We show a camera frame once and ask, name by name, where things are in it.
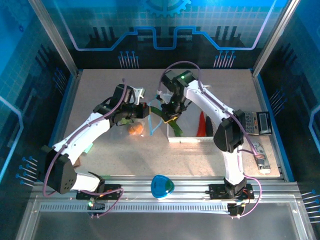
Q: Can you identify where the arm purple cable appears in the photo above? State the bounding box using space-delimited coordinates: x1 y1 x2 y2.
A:
42 77 125 218
158 61 262 218

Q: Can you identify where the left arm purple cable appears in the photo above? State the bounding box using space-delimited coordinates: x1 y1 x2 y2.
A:
42 77 125 218

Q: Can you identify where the dark purple toy eggplant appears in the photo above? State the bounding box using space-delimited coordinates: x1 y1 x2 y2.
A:
204 115 215 137

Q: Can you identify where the blue dome button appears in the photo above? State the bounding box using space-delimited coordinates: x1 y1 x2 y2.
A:
150 174 175 200

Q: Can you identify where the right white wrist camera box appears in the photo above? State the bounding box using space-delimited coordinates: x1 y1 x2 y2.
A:
155 90 173 101

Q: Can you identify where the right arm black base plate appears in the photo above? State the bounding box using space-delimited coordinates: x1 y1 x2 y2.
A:
208 183 255 200

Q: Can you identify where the grey desk calculator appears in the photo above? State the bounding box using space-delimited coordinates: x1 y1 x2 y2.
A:
241 109 273 137

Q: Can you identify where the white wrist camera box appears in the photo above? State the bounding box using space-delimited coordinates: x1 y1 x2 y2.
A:
131 86 146 106
155 90 173 101

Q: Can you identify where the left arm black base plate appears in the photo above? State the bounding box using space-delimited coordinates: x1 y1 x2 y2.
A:
76 183 121 201

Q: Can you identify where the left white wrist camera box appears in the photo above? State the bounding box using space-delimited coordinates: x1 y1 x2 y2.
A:
131 86 146 106

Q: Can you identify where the white plastic basket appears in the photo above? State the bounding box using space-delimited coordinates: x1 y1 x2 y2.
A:
166 84 216 144

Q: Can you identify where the orange toy bell pepper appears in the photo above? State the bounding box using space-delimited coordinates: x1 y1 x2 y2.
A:
128 123 145 136

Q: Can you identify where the bright red toy chili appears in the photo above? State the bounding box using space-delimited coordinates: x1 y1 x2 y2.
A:
196 111 206 137

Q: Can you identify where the slotted grey cable tray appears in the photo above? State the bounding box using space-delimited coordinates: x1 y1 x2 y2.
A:
39 202 232 214

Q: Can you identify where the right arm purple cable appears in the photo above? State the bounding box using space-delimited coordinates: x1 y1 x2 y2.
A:
158 61 262 218

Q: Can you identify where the black connector box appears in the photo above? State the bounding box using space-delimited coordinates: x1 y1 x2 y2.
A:
227 202 245 219
86 199 106 218

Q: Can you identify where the aluminium frame post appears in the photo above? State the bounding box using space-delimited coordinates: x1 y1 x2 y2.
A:
27 0 79 76
251 0 301 76

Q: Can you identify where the aluminium front rail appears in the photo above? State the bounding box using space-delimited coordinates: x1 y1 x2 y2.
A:
32 174 301 205

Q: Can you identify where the curved green toy cucumber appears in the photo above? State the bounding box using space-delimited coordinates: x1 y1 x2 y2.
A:
167 119 184 137

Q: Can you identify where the clear blue-zipper zip-top bag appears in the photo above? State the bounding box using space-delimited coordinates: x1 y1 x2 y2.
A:
113 99 165 141

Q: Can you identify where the long dark green toy cucumber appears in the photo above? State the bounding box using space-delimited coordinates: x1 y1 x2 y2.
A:
149 106 165 117

